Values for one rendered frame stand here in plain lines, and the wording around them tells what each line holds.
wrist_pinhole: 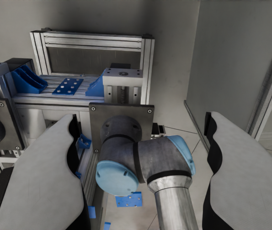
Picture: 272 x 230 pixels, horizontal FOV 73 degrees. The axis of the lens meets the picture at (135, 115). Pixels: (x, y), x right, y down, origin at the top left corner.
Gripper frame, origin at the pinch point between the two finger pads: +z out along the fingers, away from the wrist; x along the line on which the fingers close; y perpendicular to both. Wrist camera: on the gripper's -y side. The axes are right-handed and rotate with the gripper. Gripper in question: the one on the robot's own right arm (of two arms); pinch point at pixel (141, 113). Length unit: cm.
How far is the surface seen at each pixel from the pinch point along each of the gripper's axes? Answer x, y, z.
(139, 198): 1, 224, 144
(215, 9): 46, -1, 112
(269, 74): 45, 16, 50
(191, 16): 42, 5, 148
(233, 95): 46, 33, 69
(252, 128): 45, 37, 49
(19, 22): -89, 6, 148
